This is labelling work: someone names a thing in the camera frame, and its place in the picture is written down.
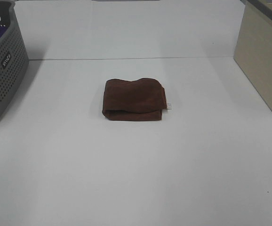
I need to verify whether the grey perforated laundry basket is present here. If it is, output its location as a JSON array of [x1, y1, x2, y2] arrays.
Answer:
[[0, 0, 29, 118]]

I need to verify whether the brown towel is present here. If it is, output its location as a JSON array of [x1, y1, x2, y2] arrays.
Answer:
[[102, 78, 168, 121]]

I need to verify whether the beige plastic basket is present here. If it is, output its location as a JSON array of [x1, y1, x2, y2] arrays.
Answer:
[[233, 0, 272, 111]]

